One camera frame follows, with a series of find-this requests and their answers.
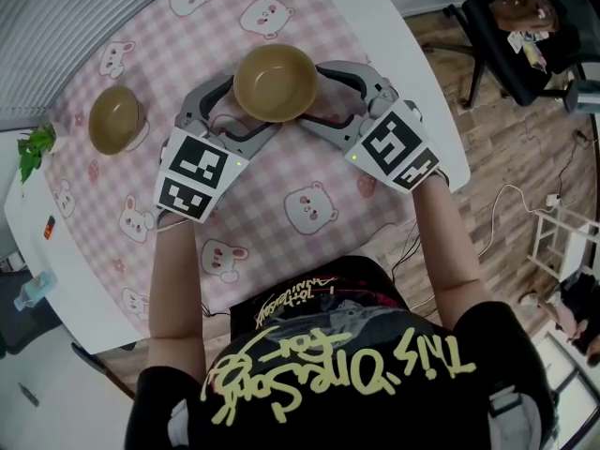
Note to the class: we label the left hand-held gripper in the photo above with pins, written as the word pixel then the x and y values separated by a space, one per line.
pixel 197 162

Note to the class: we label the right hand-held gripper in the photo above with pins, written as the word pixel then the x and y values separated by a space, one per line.
pixel 394 148

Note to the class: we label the person's right forearm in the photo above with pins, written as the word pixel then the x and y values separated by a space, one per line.
pixel 445 251

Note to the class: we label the person's left forearm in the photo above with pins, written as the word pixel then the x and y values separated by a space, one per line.
pixel 175 279

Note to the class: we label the pink checked bear tablecloth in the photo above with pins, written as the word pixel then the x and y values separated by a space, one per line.
pixel 281 171

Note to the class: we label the small white card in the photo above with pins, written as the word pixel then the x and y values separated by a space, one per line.
pixel 514 41

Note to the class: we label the leafy plant in round pot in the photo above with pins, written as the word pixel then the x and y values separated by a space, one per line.
pixel 37 148

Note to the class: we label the yellow printed packet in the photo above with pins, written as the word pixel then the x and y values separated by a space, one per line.
pixel 535 56

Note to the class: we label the brown bag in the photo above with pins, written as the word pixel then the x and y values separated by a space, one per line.
pixel 520 12

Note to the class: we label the small red box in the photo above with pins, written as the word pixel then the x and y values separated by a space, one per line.
pixel 49 227

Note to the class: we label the white power strip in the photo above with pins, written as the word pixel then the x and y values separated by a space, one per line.
pixel 553 201

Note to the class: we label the clear water bottle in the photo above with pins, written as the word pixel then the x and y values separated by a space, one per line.
pixel 37 289

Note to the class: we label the white rack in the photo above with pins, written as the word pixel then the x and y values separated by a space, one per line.
pixel 579 246

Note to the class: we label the person's black printed t-shirt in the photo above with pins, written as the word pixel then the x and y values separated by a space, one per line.
pixel 351 415

